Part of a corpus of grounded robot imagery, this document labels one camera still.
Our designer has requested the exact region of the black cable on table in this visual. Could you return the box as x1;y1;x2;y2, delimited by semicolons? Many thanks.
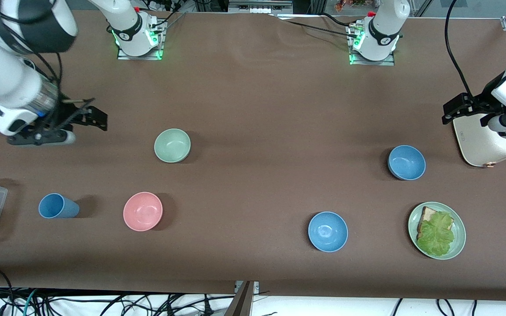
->
275;12;359;40

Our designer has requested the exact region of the white toaster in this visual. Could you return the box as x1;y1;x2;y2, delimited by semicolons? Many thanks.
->
453;112;506;168

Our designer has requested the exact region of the pale green bowl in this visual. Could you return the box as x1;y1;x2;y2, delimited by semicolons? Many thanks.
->
154;128;191;163

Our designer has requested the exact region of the pink bowl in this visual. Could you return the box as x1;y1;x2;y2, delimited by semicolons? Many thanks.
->
123;192;163;232

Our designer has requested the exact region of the teal floor cable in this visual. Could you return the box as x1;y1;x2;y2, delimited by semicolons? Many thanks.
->
24;288;38;316

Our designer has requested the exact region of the pale green plate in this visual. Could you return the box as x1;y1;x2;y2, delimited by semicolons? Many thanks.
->
408;202;466;260

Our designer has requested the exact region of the metal table edge bracket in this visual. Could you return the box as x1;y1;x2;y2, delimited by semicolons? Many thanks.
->
235;281;260;294

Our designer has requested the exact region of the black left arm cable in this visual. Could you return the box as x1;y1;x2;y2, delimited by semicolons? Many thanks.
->
445;0;475;97

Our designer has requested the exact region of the dark bar under table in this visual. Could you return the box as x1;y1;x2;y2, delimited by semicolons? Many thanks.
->
224;281;254;316

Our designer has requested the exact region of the toasted bread slice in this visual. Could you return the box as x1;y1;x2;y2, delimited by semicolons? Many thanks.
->
417;207;445;233

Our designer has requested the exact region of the blue plastic cup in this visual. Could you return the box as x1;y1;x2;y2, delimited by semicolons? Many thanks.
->
38;193;80;219

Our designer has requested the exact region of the blue bowl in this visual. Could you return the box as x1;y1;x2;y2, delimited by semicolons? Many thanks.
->
387;145;426;181
308;212;349;253

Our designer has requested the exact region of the brown table cover mat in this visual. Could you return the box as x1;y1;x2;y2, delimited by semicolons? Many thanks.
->
0;10;506;302

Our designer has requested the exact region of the green lettuce leaf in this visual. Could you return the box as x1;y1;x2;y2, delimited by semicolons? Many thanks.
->
416;212;455;257

